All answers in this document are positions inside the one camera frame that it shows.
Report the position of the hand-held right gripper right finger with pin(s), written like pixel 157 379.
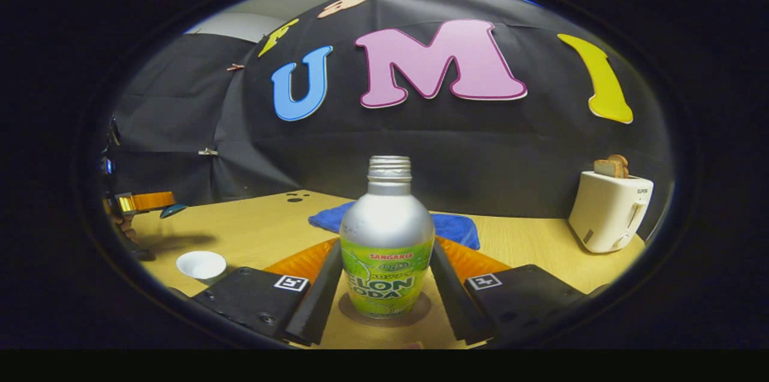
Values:
pixel 450 304

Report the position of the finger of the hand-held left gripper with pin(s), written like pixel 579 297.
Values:
pixel 150 200

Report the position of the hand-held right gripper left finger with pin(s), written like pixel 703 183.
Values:
pixel 312 310

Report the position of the blue teacup lid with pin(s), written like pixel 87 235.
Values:
pixel 174 211

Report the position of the round brown coaster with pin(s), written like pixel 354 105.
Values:
pixel 420 310

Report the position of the blue teacup with white inside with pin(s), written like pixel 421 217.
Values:
pixel 201 265

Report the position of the silver green water bottle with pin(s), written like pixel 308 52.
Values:
pixel 387 232

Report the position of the silver metal clip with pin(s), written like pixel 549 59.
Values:
pixel 208 152

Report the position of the blue towel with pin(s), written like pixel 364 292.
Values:
pixel 456 227

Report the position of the black backdrop cloth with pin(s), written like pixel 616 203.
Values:
pixel 450 154

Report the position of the red clip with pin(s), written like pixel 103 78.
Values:
pixel 235 67

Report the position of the white toaster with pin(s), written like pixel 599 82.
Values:
pixel 604 214

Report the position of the toast slices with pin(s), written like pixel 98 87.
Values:
pixel 610 167

